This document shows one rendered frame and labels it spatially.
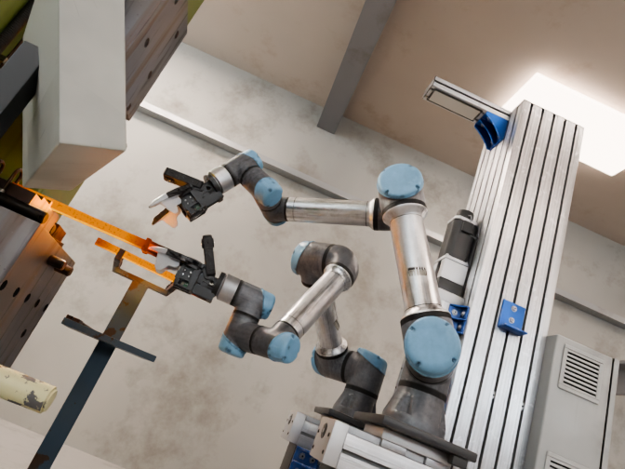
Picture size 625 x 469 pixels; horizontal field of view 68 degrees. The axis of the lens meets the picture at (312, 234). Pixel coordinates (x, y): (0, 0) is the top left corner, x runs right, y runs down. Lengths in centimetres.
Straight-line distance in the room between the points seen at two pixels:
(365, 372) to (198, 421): 264
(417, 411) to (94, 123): 87
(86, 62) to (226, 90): 439
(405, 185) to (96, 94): 76
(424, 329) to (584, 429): 66
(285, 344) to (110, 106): 70
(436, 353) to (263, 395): 319
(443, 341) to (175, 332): 332
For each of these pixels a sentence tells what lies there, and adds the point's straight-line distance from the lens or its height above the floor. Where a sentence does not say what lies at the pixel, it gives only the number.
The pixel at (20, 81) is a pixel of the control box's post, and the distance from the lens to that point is 83.
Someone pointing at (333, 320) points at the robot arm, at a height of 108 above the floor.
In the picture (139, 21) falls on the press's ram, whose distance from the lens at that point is 143.
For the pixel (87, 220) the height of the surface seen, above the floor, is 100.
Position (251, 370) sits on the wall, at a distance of 412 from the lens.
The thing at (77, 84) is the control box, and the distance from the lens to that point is 67.
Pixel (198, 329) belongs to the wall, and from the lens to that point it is 414.
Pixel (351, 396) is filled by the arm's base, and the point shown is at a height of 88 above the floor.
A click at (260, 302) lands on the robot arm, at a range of 126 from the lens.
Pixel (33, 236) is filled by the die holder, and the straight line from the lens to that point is 120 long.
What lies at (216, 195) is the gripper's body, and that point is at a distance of 134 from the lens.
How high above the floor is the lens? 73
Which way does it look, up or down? 22 degrees up
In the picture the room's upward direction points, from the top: 23 degrees clockwise
